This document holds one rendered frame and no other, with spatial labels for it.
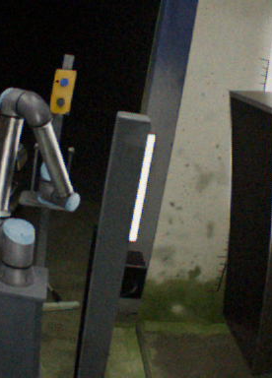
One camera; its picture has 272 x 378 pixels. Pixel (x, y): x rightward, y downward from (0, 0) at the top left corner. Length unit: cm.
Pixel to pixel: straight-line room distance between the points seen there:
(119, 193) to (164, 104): 198
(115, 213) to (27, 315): 151
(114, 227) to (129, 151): 12
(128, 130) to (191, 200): 216
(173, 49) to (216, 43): 25
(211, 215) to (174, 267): 39
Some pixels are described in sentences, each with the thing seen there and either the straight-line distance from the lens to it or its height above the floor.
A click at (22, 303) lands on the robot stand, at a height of 58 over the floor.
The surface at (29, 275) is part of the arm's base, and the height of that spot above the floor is 69.
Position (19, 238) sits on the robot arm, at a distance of 214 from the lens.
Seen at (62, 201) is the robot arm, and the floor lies 96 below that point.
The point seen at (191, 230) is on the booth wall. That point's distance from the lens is 297.
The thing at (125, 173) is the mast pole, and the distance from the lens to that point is 77.
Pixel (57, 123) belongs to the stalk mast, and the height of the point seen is 122.
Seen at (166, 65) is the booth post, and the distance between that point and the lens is 272.
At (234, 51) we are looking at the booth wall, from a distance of 281.
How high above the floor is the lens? 175
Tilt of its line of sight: 16 degrees down
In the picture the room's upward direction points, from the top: 10 degrees clockwise
